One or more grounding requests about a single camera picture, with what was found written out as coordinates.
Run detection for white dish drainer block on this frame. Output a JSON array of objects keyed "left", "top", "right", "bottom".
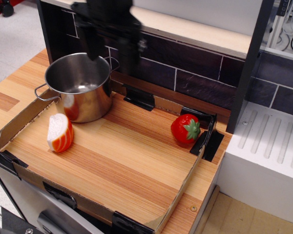
[{"left": 217, "top": 102, "right": 293, "bottom": 223}]

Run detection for dark shelf frame with board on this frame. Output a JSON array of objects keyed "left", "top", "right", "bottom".
[{"left": 36, "top": 0, "right": 275, "bottom": 134}]

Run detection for silver drawer handle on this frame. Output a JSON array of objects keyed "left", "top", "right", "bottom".
[{"left": 37, "top": 212, "right": 68, "bottom": 234}]

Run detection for black caster wheel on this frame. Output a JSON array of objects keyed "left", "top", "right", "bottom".
[{"left": 0, "top": 0, "right": 14, "bottom": 17}]

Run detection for white and black background cables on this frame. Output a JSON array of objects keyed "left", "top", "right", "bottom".
[{"left": 278, "top": 0, "right": 293, "bottom": 53}]

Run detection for shiny metal pot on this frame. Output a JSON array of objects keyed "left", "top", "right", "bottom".
[{"left": 37, "top": 53, "right": 114, "bottom": 123}]

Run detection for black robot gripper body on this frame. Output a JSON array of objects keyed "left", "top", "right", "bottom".
[{"left": 70, "top": 0, "right": 147, "bottom": 52}]

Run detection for toy salmon sushi piece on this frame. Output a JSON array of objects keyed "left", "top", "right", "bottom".
[{"left": 47, "top": 113, "right": 74, "bottom": 153}]

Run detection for red toy strawberry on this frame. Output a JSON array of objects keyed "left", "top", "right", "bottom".
[{"left": 170, "top": 114, "right": 201, "bottom": 143}]

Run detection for cardboard fence with black tape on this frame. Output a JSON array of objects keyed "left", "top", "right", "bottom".
[{"left": 0, "top": 79, "right": 229, "bottom": 234}]

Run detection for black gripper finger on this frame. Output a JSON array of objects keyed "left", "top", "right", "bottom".
[
  {"left": 78, "top": 26, "right": 105, "bottom": 60},
  {"left": 118, "top": 40, "right": 140, "bottom": 75}
]

